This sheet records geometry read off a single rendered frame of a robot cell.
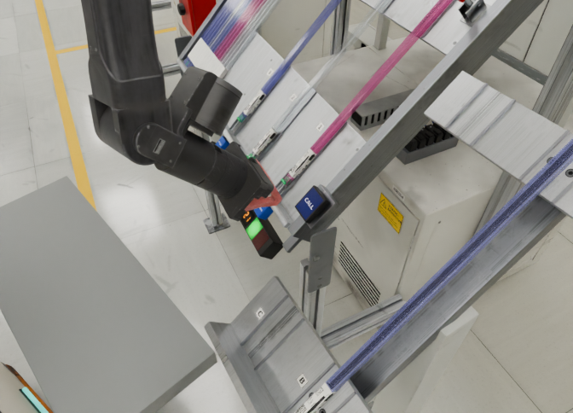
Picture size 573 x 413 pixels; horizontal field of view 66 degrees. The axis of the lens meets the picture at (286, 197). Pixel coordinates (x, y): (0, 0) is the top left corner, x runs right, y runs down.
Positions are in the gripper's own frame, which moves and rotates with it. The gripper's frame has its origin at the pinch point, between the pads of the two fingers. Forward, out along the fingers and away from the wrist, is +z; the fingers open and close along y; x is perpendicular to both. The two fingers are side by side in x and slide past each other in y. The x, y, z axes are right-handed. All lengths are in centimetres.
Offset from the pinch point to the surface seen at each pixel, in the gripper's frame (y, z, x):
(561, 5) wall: 97, 164, -121
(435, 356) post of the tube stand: -26.9, 14.1, -0.9
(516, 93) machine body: 29, 77, -51
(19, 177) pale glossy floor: 139, 17, 100
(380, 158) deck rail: 1.7, 14.1, -14.3
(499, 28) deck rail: 1.3, 12.8, -39.9
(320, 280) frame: -2.2, 21.4, 9.7
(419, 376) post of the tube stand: -26.2, 19.6, 4.4
